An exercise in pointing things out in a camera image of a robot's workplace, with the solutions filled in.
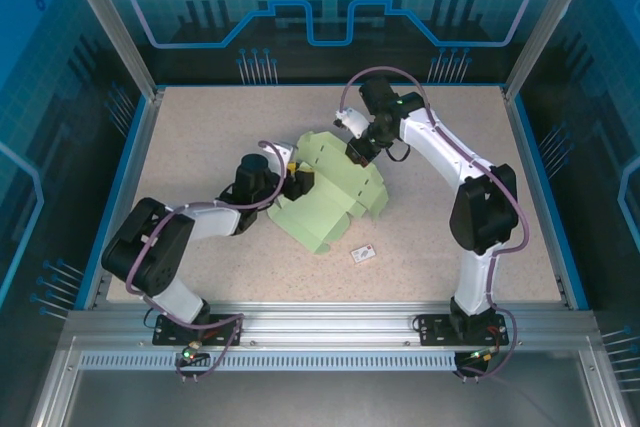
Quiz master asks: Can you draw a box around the thin black cable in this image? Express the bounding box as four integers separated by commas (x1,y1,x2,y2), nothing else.
383,140,410,164

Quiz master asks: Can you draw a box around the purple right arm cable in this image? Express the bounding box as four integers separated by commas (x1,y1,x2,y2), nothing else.
339,66,531,384

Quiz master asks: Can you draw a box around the small white card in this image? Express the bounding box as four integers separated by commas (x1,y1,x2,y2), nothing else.
349,243,378,265

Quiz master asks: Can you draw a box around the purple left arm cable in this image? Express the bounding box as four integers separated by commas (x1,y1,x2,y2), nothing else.
123,140,297,384

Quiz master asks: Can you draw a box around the small connector board with light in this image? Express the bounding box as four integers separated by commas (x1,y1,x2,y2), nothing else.
180,340,210,364
458,345,502,366

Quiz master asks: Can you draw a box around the aluminium frame post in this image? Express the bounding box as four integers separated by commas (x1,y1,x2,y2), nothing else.
55,0,167,101
501,0,617,102

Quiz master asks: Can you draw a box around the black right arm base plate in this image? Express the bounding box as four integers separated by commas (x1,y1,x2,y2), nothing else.
414,310,517,348

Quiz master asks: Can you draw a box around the light green paper box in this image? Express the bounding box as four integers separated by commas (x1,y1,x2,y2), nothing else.
265,130,392,256

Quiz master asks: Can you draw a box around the slotted grey cable duct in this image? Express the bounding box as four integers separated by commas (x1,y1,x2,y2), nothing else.
78,351,459,372

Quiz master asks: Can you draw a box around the aluminium frame rail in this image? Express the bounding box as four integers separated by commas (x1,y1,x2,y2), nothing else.
64,301,597,351

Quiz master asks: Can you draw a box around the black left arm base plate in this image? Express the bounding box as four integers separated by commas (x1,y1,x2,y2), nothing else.
152,313,246,348

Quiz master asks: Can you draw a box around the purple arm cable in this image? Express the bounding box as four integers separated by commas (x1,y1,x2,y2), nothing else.
123,140,297,384
339,66,531,384

